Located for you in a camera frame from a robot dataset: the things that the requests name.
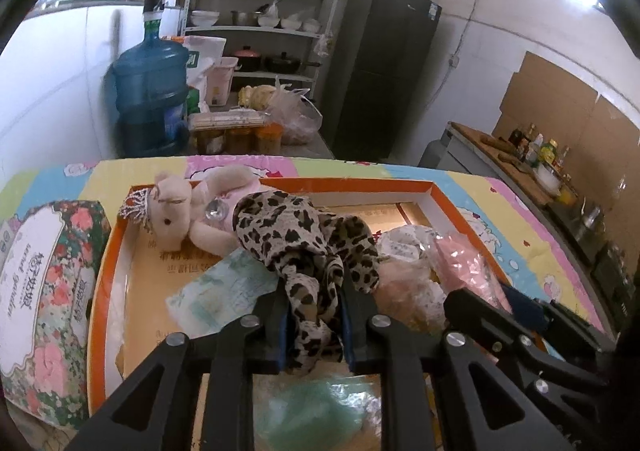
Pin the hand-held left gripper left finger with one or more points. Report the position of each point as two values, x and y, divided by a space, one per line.
283 336

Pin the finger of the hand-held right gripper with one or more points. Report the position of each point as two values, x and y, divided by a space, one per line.
480 316
525 308

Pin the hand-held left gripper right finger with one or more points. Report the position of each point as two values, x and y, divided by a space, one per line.
350 336

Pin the pink cloth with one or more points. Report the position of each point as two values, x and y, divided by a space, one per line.
465 261

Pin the pale green tissue pack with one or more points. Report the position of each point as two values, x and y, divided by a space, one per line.
225 291

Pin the brown item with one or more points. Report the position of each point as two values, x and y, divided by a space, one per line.
410 291

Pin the green towel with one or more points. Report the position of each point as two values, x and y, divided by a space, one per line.
310 416

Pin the leopard print scarf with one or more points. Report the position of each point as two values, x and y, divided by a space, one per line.
290 231

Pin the orange rimmed cardboard box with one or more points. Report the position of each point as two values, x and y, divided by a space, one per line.
150 281

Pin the pink dressed plush bear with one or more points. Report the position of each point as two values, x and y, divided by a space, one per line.
175 211

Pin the cartoon printed blanket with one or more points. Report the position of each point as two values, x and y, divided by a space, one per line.
500 203

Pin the cluster of condiment bottles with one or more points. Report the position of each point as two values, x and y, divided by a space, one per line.
540 156

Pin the kitchen counter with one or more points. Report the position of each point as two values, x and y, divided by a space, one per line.
480 151

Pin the orange filled jar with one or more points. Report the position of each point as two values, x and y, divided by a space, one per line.
270 137
239 141
209 141

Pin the cardboard sheet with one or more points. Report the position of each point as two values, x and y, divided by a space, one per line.
565 101

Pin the clear plastic bag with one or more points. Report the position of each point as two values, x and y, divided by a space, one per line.
295 116

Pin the floral tissue pack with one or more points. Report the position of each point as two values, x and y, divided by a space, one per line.
45 306

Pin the yellow food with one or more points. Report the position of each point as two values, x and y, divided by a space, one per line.
255 96

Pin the pink plastic bin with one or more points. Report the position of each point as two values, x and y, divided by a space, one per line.
222 81

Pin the dark grey fridge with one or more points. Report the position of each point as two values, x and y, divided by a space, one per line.
385 71

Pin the black wok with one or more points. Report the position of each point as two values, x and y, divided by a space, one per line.
285 63

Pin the white sack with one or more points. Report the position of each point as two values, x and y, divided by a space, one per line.
202 71

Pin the red lidded pot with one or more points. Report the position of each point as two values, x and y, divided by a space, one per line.
246 58

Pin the blue water jug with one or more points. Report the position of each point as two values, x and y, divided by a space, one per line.
145 91

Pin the white metal shelf rack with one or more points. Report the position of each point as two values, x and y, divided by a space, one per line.
260 33

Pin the white bowl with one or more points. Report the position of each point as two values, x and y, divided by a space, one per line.
205 18
311 25
268 21
290 23

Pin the steel pot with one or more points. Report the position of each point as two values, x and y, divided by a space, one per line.
242 17

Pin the black white water pump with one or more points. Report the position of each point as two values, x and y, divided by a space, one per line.
155 6

